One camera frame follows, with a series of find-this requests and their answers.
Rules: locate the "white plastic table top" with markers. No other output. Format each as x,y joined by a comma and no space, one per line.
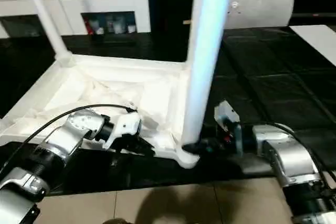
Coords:
118,69

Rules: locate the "white plastic table leg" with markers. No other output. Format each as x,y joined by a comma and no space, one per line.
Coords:
44,16
207,51

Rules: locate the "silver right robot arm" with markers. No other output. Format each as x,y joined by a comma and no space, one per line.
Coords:
288,155

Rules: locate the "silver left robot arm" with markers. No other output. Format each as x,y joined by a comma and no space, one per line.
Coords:
65,134

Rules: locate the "dark rounded robot torso part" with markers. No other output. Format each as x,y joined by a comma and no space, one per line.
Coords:
115,221

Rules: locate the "black work mat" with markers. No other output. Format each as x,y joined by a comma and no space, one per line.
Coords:
275,77

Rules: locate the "black furniture with yellow label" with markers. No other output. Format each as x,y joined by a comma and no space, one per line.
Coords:
168,3

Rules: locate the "grey cushion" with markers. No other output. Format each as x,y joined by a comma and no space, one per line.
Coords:
262,6

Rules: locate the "white flat board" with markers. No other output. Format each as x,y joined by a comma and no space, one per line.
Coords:
317,37

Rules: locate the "white glass-door cabinet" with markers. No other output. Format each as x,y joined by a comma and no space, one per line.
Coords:
65,1

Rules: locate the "black bar with red light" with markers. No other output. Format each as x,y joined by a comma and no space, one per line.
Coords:
315,15

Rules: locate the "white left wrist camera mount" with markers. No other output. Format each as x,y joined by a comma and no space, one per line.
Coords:
126,124

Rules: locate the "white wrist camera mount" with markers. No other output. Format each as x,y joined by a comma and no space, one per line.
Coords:
225,111
126,124

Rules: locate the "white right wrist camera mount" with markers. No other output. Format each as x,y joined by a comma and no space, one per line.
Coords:
225,111

